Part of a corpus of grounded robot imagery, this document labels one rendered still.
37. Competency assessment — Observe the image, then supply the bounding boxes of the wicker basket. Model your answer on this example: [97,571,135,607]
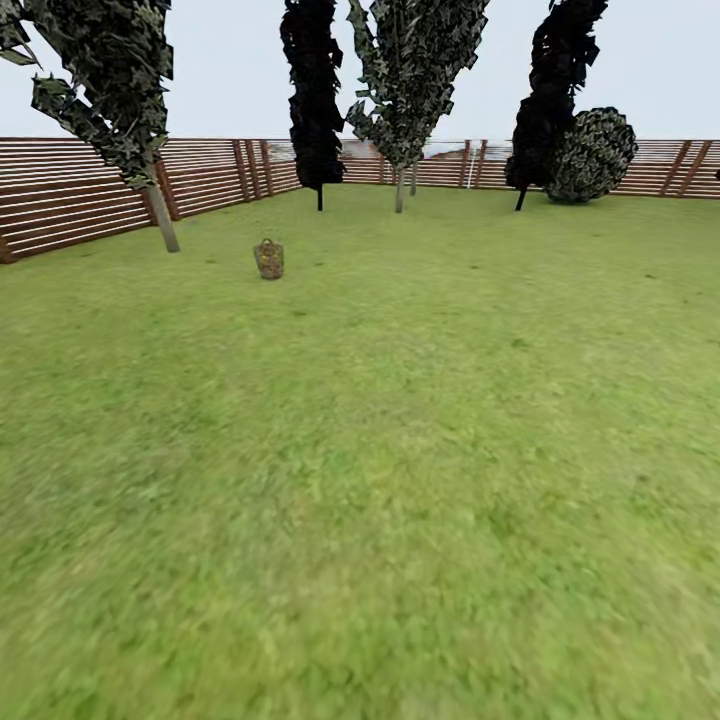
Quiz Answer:
[252,238,285,280]

